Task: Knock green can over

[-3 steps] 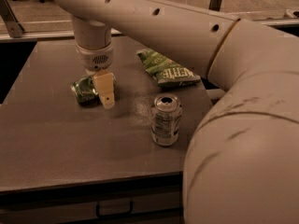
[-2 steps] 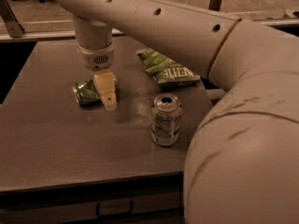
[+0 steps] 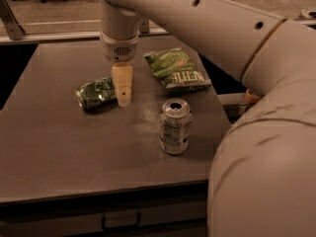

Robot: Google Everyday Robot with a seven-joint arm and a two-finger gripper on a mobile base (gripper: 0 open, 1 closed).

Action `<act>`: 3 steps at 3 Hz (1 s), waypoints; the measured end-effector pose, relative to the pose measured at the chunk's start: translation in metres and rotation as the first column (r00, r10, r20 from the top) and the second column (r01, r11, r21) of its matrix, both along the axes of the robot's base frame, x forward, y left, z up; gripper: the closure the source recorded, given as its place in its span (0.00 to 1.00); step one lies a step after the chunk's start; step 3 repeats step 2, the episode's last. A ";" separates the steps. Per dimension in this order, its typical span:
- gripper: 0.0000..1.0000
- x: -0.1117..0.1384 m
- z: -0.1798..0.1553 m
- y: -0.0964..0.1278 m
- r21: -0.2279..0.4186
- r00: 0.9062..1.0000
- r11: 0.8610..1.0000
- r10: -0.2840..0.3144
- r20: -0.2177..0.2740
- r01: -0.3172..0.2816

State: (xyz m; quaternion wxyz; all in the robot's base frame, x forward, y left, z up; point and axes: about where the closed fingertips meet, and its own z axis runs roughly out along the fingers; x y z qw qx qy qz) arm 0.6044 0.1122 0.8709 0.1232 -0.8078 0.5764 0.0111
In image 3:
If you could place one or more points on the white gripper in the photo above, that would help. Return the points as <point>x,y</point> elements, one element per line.
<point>118,49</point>

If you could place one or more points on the green soda can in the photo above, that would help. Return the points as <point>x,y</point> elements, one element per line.
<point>95,93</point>

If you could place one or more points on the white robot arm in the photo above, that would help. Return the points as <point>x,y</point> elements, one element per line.
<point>263,177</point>

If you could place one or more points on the silver white soda can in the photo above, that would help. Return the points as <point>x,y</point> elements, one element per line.
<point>175,122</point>

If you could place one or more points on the green kettle chips bag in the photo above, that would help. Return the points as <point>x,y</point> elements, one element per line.
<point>176,71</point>

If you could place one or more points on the grey cabinet drawer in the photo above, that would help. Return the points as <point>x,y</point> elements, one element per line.
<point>186,219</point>

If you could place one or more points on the middle metal glass bracket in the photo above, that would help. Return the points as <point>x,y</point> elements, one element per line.
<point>144,26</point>

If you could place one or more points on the metal glass bracket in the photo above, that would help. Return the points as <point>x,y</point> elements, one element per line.
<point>11,25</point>
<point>144,26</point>

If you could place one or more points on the left metal glass bracket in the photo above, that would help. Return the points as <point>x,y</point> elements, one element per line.
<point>11,25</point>

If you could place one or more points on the black drawer handle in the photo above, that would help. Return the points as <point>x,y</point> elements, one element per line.
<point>120,221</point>

